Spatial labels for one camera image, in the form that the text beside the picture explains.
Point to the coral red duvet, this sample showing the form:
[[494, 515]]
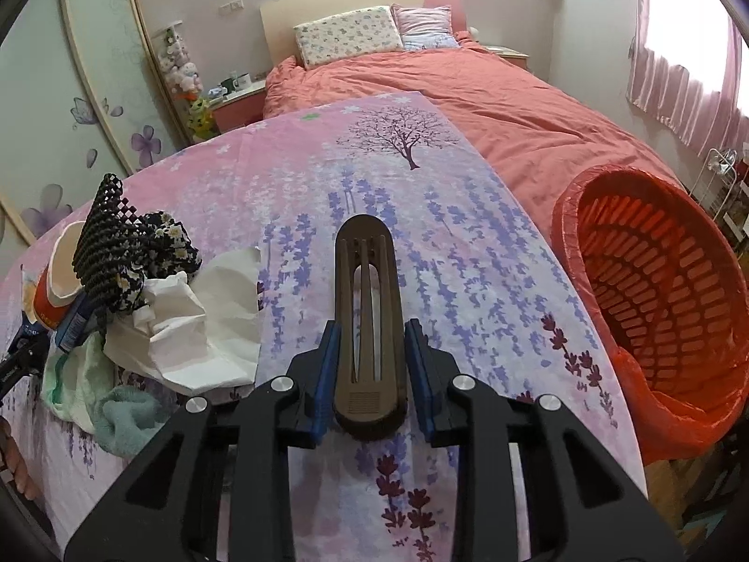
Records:
[[536, 137]]

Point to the black floral fabric hat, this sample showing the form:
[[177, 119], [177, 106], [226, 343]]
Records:
[[119, 249]]

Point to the floral sliding wardrobe door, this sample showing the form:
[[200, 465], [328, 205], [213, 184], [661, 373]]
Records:
[[80, 98]]

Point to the white wire rack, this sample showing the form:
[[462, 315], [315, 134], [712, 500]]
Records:
[[721, 190]]

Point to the pink striped curtain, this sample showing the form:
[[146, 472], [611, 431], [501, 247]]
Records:
[[689, 71]]

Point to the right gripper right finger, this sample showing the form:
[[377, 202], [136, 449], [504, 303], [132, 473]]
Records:
[[531, 477]]

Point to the white mug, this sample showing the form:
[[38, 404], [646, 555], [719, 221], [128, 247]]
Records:
[[242, 82]]

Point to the pink striped pillow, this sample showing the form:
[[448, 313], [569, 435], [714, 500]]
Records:
[[425, 28]]

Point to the person's hand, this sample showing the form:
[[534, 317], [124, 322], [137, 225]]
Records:
[[15, 463]]

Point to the blue tissue pack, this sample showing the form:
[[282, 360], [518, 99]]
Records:
[[76, 324]]

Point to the orange paper cup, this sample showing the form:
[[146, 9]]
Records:
[[58, 285]]

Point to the white paper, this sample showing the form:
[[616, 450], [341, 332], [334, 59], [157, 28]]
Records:
[[195, 335]]

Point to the pink bedside table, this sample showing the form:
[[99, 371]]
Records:
[[240, 109]]

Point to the right side bedside table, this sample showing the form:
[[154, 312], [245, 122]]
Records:
[[514, 57]]

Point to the orange plastic laundry basket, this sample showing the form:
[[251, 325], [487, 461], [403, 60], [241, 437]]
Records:
[[668, 299]]

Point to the green and white towel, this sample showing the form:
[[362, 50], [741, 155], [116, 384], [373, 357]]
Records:
[[81, 387]]

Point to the beige and pink headboard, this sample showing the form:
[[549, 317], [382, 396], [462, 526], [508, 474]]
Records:
[[280, 16]]

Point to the hanging plush toys column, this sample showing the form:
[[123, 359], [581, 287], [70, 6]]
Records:
[[184, 84]]

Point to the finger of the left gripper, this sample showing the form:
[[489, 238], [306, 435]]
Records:
[[25, 357]]

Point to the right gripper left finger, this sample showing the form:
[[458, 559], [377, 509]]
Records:
[[213, 467]]

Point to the white floral pillow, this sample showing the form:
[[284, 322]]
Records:
[[345, 35]]

